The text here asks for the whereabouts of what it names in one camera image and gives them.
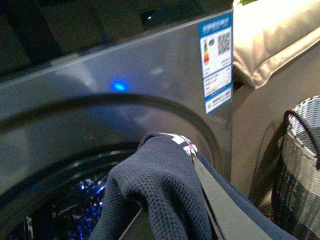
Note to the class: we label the woven laundry basket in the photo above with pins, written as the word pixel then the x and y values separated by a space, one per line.
pixel 286 182

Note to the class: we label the beige cushion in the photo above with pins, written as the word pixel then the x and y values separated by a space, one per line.
pixel 268 34

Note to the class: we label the dark navy knit garment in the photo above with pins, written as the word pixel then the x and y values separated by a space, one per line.
pixel 161 177

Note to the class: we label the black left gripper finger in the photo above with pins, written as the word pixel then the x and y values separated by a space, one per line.
pixel 228 220

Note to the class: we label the blue energy label sticker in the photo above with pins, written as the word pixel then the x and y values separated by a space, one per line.
pixel 216 58

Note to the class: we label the grey front-load washing machine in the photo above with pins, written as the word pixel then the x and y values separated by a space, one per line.
pixel 81 83

